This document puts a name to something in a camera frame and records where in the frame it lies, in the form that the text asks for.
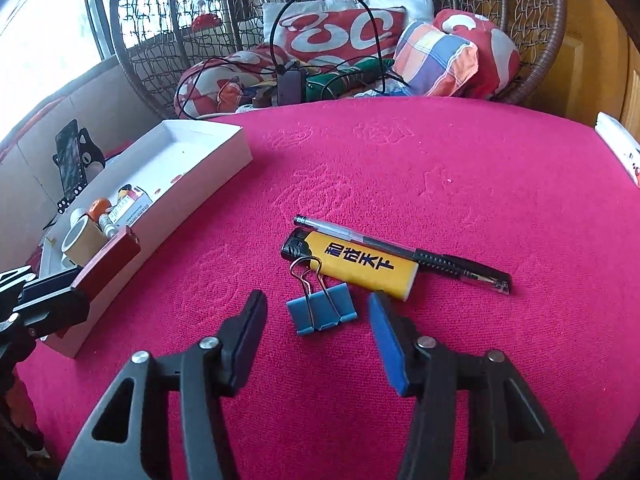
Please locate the smartphone on cat stand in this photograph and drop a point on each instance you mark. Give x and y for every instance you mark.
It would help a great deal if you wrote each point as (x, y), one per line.
(90, 152)

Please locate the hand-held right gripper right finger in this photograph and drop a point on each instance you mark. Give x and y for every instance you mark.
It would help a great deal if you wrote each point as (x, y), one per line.
(390, 345)

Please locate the white pillow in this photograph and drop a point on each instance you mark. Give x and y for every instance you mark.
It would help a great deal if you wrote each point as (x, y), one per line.
(415, 0)

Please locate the magenta table cloth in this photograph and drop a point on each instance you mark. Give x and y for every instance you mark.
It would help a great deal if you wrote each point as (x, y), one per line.
(475, 185)

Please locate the blue binder clip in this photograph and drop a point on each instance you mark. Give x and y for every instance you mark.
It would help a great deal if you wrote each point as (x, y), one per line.
(320, 312)

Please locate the small labelled carton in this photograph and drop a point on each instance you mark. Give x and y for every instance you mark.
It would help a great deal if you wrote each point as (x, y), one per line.
(132, 207)

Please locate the orange cap small bottle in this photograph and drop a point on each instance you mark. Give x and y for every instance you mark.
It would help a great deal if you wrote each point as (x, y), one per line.
(100, 206)

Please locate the small white plastic bottle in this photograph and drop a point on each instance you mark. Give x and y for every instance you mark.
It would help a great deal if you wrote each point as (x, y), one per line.
(77, 216)

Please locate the brown packing tape roll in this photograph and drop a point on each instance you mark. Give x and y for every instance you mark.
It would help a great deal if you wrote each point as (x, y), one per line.
(90, 245)

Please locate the square red patterned cushion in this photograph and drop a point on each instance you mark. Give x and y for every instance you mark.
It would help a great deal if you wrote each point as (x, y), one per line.
(340, 35)

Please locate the dark maroon charger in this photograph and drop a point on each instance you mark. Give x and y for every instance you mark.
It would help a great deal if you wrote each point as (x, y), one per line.
(290, 87)

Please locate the wicker hanging egg chair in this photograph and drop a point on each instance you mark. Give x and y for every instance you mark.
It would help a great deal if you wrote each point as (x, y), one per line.
(150, 35)

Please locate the dark window frame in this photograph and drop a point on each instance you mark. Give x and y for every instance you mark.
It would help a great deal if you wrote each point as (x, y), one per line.
(97, 10)

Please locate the white cardboard tray box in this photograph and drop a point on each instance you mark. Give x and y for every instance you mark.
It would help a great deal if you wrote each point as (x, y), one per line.
(200, 160)

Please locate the clear black gel pen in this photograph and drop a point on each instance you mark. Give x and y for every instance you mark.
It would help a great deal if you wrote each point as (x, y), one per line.
(450, 262)

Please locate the red-brown rectangular box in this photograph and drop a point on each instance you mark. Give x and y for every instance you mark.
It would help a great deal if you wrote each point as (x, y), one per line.
(107, 260)

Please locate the round red seat cushion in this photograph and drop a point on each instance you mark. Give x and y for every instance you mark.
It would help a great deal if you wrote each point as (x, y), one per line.
(495, 50)

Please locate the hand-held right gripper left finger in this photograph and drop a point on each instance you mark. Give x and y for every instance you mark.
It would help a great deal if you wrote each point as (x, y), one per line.
(252, 330)

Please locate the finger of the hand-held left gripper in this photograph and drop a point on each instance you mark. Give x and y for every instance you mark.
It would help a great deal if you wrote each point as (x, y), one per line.
(50, 277)
(55, 312)

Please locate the small red hanging ornament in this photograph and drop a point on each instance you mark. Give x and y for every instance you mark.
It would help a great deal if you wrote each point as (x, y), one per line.
(202, 19)

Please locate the black smartphone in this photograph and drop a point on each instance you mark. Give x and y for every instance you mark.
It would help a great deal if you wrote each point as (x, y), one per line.
(67, 155)

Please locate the yellow lighter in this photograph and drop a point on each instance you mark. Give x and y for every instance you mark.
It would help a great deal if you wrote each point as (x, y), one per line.
(360, 265)

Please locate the green cloth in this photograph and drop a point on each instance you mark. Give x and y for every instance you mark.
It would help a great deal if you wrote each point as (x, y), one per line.
(370, 67)

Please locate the crumpled red patterned cushion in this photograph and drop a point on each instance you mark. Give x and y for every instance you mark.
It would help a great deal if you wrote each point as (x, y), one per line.
(210, 80)

